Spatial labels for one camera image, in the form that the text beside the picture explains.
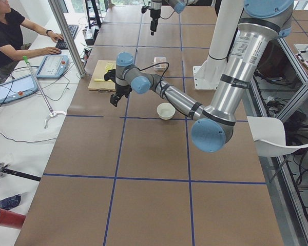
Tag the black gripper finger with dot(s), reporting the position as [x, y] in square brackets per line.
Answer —
[114, 99]

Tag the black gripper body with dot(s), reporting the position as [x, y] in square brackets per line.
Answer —
[153, 14]
[122, 90]

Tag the clear plastic egg box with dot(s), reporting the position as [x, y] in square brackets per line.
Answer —
[160, 63]

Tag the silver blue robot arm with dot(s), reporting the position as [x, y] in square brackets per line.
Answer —
[242, 32]
[177, 5]

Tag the yellow plastic knife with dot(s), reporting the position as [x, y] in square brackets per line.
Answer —
[99, 80]

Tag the lemon slices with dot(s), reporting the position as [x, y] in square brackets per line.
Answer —
[109, 66]

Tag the wooden cutting board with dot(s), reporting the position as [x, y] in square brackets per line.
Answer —
[104, 86]

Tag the white bowl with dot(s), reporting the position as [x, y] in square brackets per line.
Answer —
[166, 111]

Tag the teach pendant far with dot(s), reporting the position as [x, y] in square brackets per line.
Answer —
[52, 66]

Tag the teach pendant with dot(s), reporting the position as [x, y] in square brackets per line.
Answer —
[52, 66]
[17, 89]

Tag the teach pendant near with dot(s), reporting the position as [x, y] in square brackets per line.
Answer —
[17, 89]

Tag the person in black shirt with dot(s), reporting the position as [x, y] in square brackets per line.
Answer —
[12, 46]

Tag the black tripod rod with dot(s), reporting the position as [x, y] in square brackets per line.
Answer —
[5, 170]

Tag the blue patterned cloth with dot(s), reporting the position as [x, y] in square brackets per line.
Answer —
[10, 202]

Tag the white curved sheet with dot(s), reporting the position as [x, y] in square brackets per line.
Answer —
[269, 137]

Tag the red cylinder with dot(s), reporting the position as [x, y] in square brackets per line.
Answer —
[11, 219]

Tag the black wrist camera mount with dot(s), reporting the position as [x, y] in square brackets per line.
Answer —
[110, 75]

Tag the grabber stick green handle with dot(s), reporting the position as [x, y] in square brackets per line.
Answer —
[52, 113]

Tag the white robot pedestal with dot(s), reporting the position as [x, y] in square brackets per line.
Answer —
[207, 76]

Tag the aluminium frame post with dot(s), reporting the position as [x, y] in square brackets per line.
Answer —
[61, 21]

